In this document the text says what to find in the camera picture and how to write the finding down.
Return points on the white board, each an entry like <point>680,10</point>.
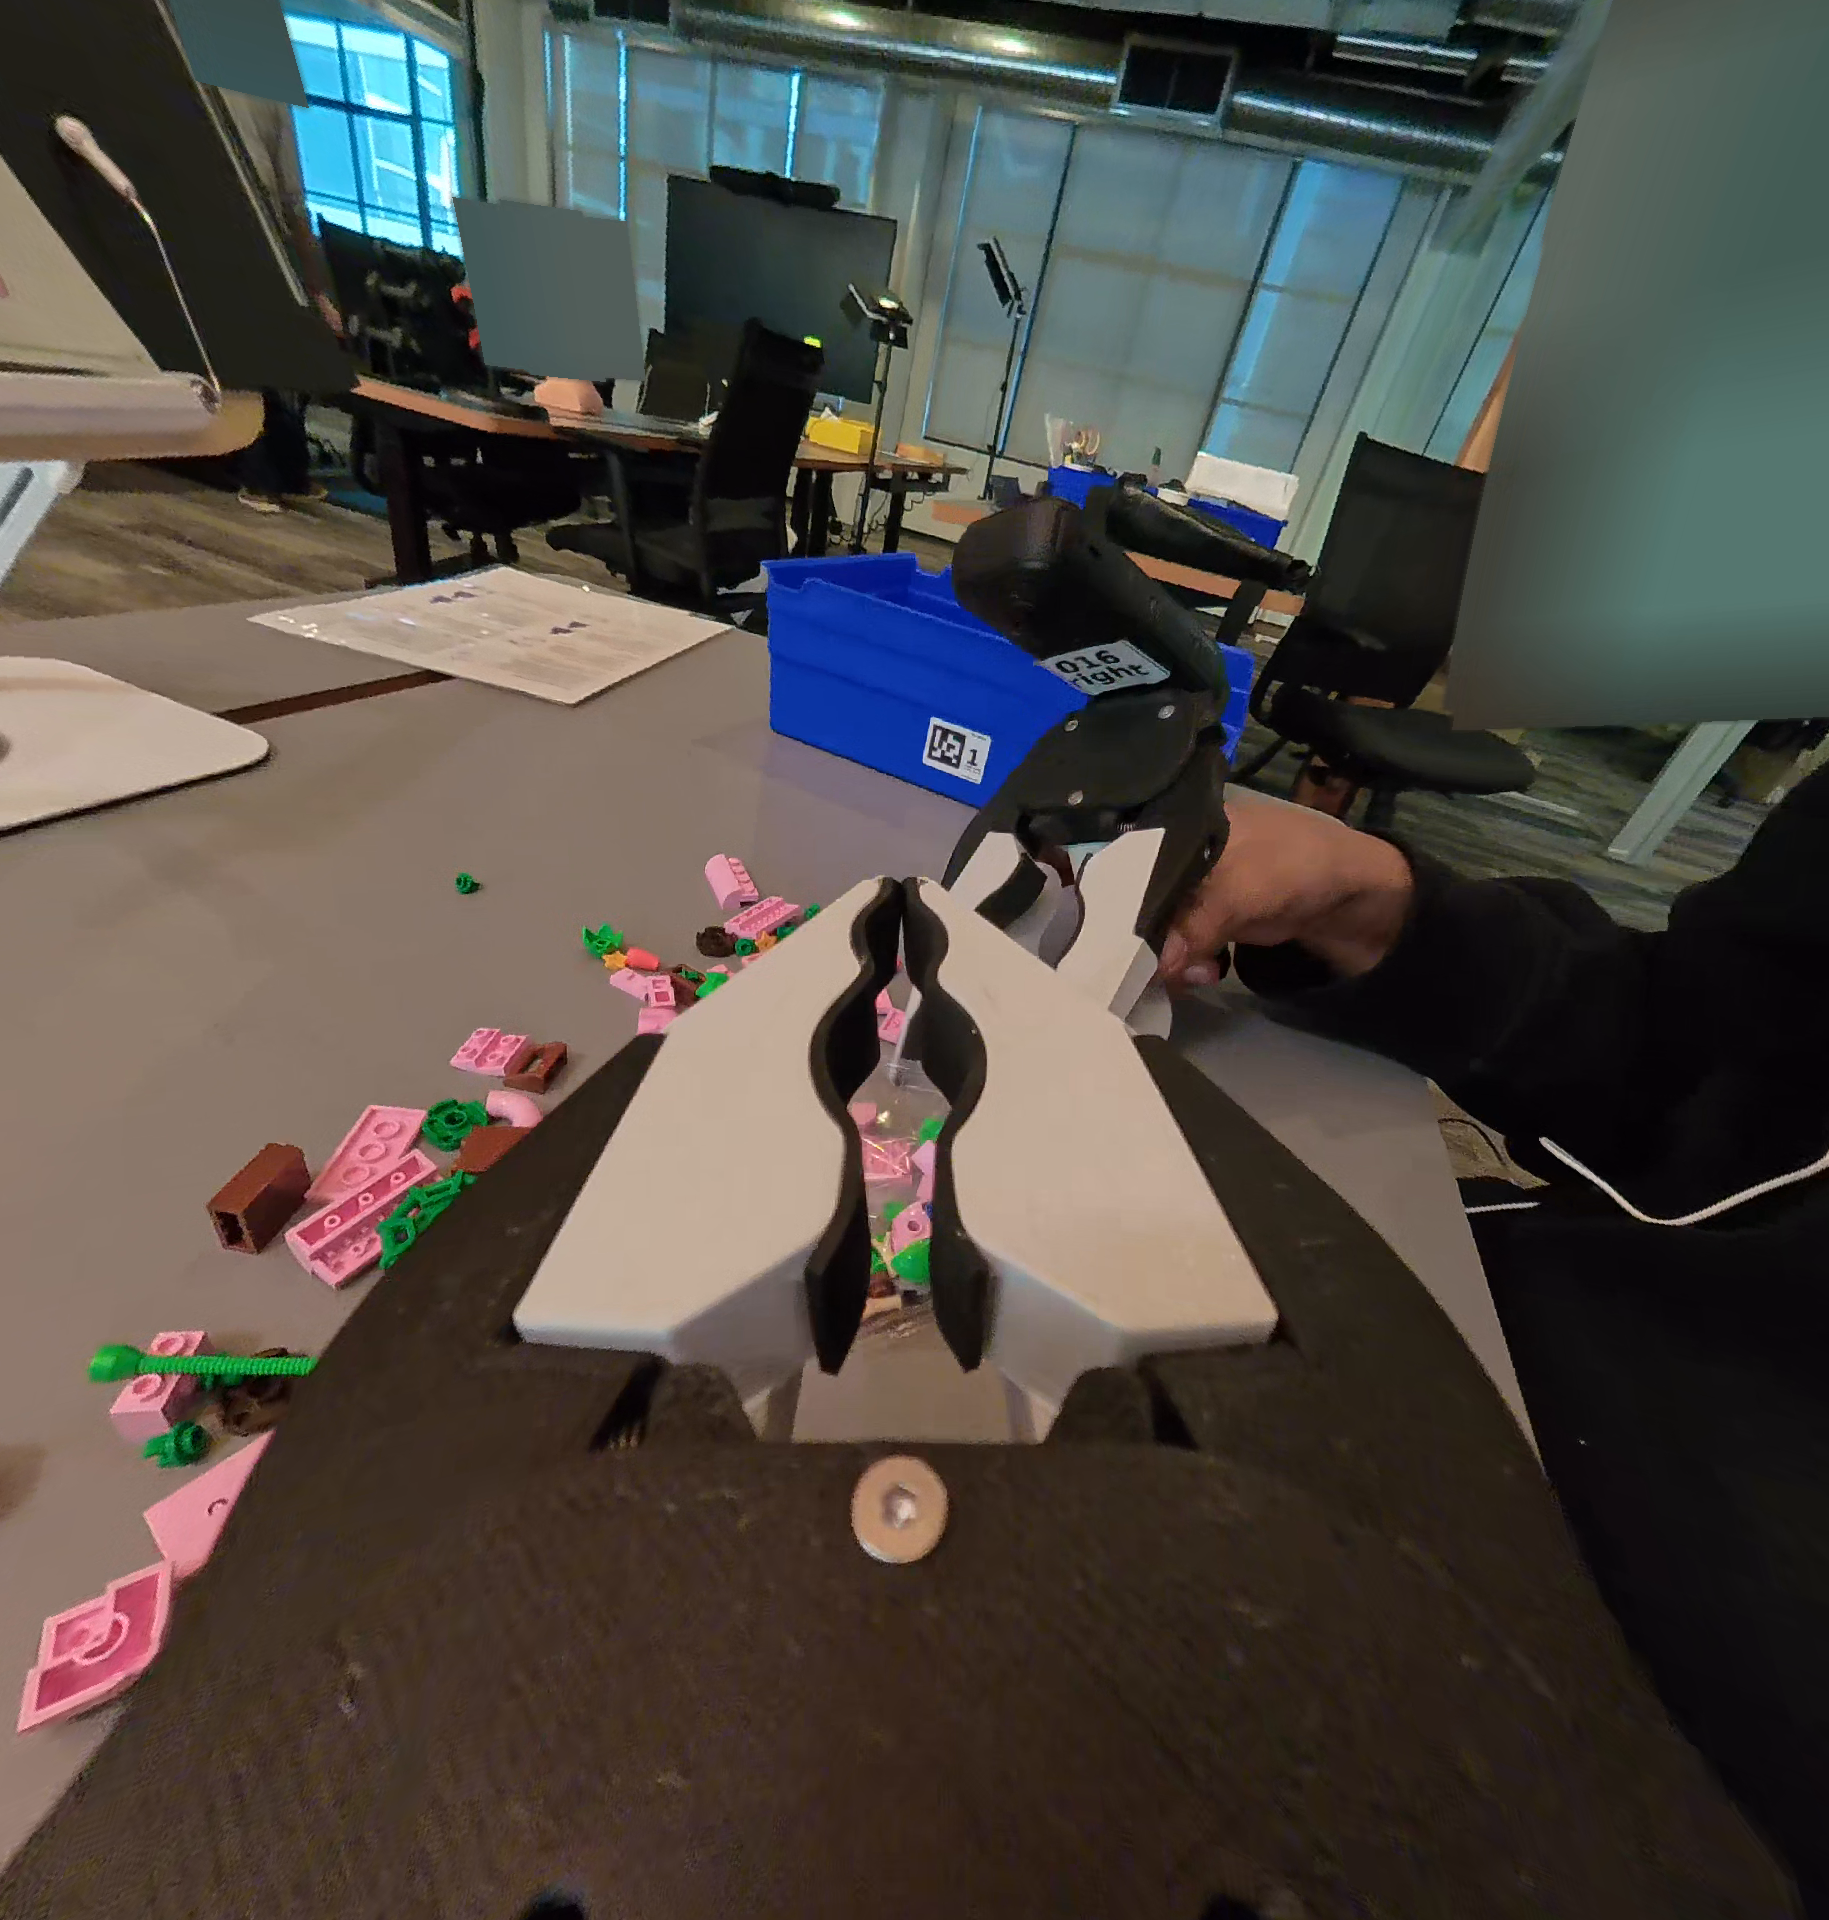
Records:
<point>73,750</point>

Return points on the black computer monitor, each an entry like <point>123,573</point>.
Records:
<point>779,270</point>

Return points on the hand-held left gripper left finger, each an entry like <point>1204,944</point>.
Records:
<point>659,1201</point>

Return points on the green ribbed rod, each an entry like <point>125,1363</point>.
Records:
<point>209,1366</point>

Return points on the pile of small toy bricks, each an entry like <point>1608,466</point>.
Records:
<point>359,1186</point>

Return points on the clear bag of bricks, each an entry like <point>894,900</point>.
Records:
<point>900,1156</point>

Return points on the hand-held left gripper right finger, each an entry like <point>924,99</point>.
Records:
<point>1125,1201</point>

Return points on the brown square brick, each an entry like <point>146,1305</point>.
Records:
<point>260,1196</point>

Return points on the person's right hand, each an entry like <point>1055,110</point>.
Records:
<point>1304,886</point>

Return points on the wooden office desk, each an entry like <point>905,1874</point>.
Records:
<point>447,412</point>

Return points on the printed instruction sheet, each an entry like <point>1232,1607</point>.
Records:
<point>493,631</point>

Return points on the black office chair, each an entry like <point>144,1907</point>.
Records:
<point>1379,570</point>
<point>750,466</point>

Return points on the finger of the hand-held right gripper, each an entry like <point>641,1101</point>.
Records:
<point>1004,878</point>
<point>1117,916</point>

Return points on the silver air ducts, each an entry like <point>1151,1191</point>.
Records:
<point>1004,45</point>

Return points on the blue storage bin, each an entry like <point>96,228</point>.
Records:
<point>884,660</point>
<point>1071,482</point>

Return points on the person's right forearm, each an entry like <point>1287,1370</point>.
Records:
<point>1604,1020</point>

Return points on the person's black clothed body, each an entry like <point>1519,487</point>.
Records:
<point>1725,1500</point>

